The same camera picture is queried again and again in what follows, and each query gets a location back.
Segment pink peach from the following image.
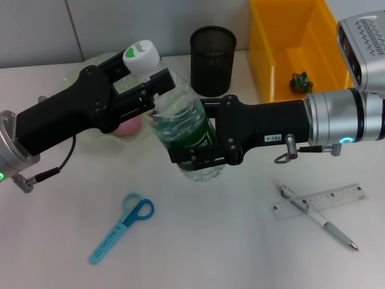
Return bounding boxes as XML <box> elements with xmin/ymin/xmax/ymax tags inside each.
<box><xmin>115</xmin><ymin>116</ymin><xmax>143</xmax><ymax>138</ymax></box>

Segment clear green-label water bottle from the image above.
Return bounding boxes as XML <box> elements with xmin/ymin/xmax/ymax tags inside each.
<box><xmin>122</xmin><ymin>39</ymin><xmax>226</xmax><ymax>183</ymax></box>

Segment green glass fruit plate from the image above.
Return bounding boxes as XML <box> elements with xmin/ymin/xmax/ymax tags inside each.
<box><xmin>61</xmin><ymin>51</ymin><xmax>160</xmax><ymax>151</ymax></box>

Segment green plastic wrapper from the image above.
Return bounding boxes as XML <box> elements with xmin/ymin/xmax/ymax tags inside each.
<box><xmin>288</xmin><ymin>71</ymin><xmax>313</xmax><ymax>93</ymax></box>

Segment clear plastic ruler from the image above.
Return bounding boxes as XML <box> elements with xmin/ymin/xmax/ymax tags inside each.
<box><xmin>272</xmin><ymin>182</ymin><xmax>369</xmax><ymax>221</ymax></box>

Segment yellow plastic bin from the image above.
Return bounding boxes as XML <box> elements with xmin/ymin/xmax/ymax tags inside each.
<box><xmin>248</xmin><ymin>0</ymin><xmax>356</xmax><ymax>104</ymax></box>

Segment black mesh pen holder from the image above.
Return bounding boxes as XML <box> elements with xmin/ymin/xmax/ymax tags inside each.
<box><xmin>189</xmin><ymin>25</ymin><xmax>238</xmax><ymax>98</ymax></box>

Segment white silver pen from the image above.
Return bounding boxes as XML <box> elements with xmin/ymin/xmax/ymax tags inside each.
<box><xmin>278</xmin><ymin>184</ymin><xmax>360</xmax><ymax>252</ymax></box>

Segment left arm cable with connector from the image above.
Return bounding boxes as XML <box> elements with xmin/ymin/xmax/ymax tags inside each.
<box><xmin>11</xmin><ymin>137</ymin><xmax>76</xmax><ymax>193</ymax></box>

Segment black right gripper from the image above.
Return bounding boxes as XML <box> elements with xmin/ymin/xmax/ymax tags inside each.
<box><xmin>167</xmin><ymin>94</ymin><xmax>312</xmax><ymax>172</ymax></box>

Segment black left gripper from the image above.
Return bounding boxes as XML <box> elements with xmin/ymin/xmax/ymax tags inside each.
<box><xmin>16</xmin><ymin>51</ymin><xmax>177</xmax><ymax>157</ymax></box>

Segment blue teal scissors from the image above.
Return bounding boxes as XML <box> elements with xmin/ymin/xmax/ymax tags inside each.
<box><xmin>88</xmin><ymin>192</ymin><xmax>155</xmax><ymax>266</ymax></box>

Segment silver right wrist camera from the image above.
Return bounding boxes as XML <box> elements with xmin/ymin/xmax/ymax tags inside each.
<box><xmin>336</xmin><ymin>10</ymin><xmax>385</xmax><ymax>97</ymax></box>

